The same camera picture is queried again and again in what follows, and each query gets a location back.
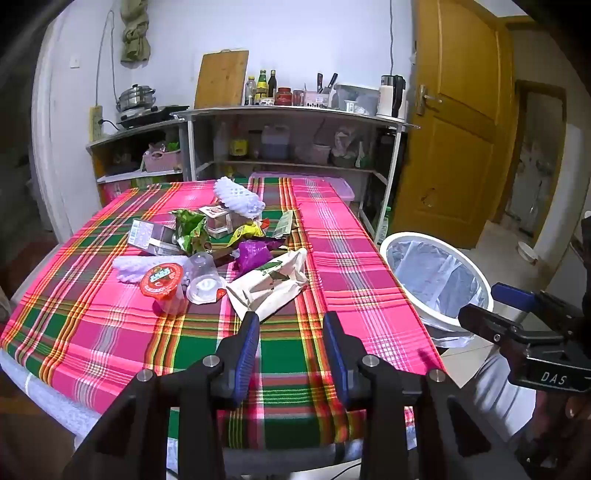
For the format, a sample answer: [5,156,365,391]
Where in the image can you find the beige paper bag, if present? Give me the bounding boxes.
[225,248,309,321]

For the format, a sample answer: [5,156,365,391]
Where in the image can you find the black wall cable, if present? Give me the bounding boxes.
[389,0,399,77]

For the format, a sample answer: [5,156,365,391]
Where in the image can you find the person's right hand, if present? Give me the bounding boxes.
[522,391,591,467]

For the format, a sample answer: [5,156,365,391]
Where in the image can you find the small carton red label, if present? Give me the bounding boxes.
[198,205,241,240]

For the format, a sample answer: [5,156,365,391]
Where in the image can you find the purple snack wrapper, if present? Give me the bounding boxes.
[233,239,284,273]

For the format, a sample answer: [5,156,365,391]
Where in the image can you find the clear plastic bottle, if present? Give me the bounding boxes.
[213,124,230,160]

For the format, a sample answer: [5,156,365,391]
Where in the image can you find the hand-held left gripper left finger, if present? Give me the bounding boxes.
[65,311,262,480]

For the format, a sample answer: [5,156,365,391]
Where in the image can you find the oil bottle yellow label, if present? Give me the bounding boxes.
[228,124,249,160]

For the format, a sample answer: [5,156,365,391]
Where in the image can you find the dark brown wrapper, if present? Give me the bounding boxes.
[210,247,241,268]

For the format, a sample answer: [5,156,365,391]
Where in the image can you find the small brown carton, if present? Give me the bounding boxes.
[127,218,185,257]

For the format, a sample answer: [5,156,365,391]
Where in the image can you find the white metal rack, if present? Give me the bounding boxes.
[171,106,421,236]

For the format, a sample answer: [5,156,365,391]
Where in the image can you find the white black kettle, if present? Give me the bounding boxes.
[376,75,407,118]

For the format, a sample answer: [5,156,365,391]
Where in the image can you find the wooden cutting board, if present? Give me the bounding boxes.
[194,51,249,110]

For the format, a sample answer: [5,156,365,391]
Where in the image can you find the plastic jug dark liquid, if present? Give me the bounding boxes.
[261,126,291,160]

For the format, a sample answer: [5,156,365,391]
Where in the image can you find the white round bin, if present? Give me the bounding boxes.
[379,230,495,333]

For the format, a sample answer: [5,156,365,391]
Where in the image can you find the black induction cooker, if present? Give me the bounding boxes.
[115,105,190,130]

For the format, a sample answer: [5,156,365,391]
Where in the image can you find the green snack wrapper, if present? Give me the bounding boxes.
[168,209,211,254]

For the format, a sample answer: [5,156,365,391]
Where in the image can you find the red lid jelly cup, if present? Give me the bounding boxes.
[139,262,185,315]

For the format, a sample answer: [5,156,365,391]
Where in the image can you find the white refrigerator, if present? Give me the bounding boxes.
[538,124,591,296]

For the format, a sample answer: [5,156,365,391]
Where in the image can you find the white foam fruit net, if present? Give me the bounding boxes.
[213,176,266,220]
[113,254,195,283]

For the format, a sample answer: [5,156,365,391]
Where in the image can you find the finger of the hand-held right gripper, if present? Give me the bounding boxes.
[490,282,540,318]
[458,302,528,352]

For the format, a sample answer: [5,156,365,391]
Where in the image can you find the white wall cable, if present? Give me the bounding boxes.
[95,9,116,107]

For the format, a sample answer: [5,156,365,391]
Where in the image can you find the pink basket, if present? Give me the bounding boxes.
[142,150,183,172]

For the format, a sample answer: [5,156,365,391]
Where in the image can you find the wooden door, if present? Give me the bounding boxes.
[392,0,515,250]

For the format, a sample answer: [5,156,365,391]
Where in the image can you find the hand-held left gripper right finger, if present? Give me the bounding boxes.
[322,311,519,480]

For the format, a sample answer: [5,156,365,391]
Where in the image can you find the clear cup white lid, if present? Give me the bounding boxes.
[185,272,227,305]

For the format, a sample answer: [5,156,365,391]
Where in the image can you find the pink lid storage box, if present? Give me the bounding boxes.
[249,172,356,204]

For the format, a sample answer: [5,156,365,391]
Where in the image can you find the low wooden shelf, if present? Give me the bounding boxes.
[85,117,190,208]

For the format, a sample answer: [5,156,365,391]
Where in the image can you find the yellow snack wrapper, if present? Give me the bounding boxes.
[226,219,271,245]

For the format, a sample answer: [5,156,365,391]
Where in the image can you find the clear plastic cup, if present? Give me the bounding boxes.
[187,251,218,278]

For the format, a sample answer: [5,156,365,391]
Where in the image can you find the metal door handle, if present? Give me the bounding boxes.
[416,84,443,116]

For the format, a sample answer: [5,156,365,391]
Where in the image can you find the crumpled plastic bags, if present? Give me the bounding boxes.
[332,129,365,167]

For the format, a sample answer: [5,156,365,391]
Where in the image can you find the green hanging cloth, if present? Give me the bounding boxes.
[120,0,152,65]

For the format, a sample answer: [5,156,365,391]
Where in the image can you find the green white packet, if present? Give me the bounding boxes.
[273,210,296,238]

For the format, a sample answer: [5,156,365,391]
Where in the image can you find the steel steamer pot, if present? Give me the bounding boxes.
[115,84,155,114]

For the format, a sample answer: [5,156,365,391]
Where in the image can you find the pink green plaid tablecloth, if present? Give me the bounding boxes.
[0,178,446,450]

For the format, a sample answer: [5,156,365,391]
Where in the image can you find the clear storage container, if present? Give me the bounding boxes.
[335,84,384,116]

